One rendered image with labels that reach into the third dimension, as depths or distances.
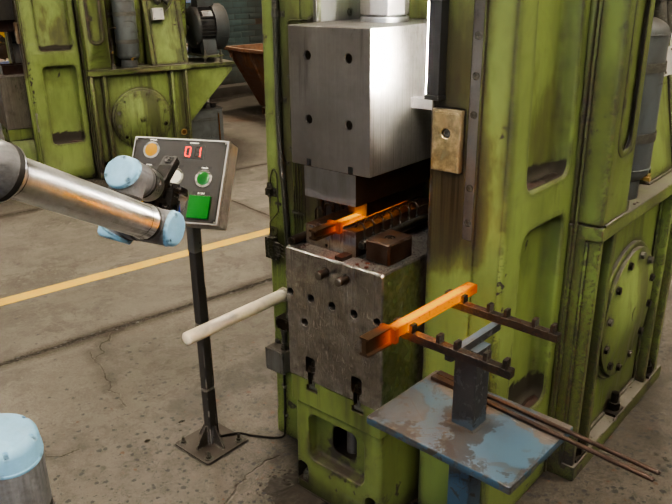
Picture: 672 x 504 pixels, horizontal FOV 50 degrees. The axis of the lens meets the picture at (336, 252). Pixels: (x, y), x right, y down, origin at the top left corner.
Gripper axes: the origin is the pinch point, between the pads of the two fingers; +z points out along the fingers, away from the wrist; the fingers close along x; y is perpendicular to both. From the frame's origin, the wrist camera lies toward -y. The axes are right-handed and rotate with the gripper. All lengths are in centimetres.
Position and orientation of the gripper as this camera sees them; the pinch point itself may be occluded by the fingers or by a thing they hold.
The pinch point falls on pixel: (183, 196)
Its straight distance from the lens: 224.1
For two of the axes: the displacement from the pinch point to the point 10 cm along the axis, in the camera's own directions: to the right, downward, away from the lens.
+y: -1.2, 9.8, -1.3
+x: 9.6, 0.9, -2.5
